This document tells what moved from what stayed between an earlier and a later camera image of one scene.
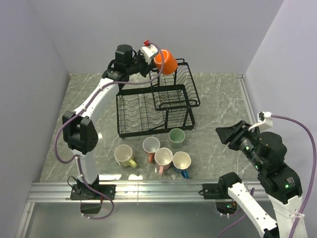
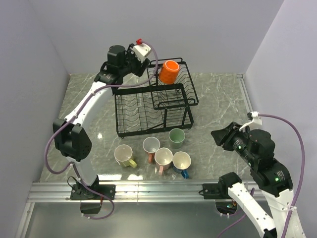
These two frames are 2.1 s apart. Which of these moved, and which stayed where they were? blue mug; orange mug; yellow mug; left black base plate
Moved: orange mug
Stayed: blue mug; yellow mug; left black base plate
